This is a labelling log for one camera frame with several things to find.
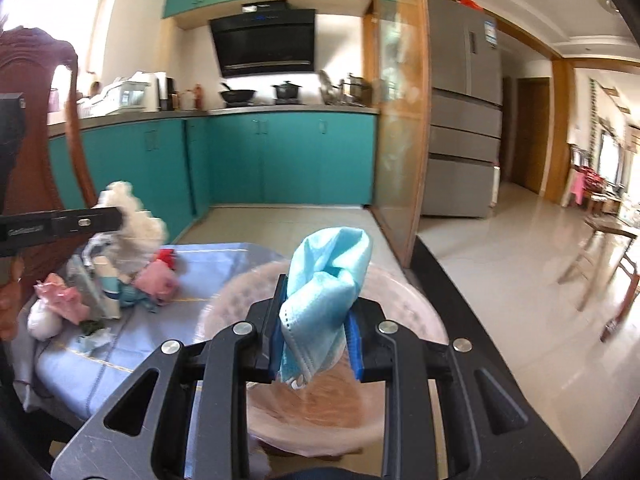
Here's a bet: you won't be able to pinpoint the white tissue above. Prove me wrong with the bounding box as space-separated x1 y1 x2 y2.
27 299 63 341
81 181 168 275

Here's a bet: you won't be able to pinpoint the light blue face mask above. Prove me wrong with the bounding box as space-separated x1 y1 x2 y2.
279 226 372 389

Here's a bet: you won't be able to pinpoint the red wrapper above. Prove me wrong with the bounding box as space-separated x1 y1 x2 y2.
154 247 176 270

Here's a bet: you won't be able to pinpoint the clear printed plastic bag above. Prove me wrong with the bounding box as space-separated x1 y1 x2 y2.
65 255 106 320

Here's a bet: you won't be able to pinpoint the pink plastic bag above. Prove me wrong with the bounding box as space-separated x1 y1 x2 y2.
34 273 91 325

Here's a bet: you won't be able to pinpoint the paper cup white teal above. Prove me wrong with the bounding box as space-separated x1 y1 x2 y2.
92 256 122 320

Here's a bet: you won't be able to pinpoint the green vegetable scrap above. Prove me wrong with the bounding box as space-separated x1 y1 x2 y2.
79 320 104 337

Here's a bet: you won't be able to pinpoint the blue checked cloth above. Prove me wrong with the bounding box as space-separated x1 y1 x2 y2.
1 244 278 479

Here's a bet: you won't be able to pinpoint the pink crumpled wrapper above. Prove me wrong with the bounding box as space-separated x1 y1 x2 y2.
132 259 180 304

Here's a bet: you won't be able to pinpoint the teal lower cabinets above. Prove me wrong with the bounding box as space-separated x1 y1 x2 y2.
80 110 378 240

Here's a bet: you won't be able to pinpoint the carved wooden chair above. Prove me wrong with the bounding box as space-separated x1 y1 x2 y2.
0 26 99 302

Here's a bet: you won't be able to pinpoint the white dish rack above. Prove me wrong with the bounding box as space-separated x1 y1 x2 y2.
78 78 149 118

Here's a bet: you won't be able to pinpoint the grey refrigerator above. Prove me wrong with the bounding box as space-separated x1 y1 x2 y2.
421 0 502 218

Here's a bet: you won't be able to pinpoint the brown sauce bottle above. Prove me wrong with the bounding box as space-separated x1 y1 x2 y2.
193 84 204 110

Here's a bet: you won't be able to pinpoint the black wok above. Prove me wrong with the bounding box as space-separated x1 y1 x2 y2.
219 82 256 107

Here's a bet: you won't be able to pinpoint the wooden side table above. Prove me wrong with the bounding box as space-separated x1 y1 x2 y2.
556 214 639 344

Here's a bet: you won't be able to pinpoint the steel pots on counter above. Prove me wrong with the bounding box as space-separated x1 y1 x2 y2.
318 70 373 107

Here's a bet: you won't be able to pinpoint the glass sliding door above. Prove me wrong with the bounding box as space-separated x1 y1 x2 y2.
372 0 431 268

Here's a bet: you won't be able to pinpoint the black cooking pot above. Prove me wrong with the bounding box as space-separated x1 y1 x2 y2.
272 80 302 105

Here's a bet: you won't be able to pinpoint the brown interior door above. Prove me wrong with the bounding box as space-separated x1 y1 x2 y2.
511 78 551 193

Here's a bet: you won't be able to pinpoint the black range hood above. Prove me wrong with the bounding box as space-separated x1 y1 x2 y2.
208 4 317 78

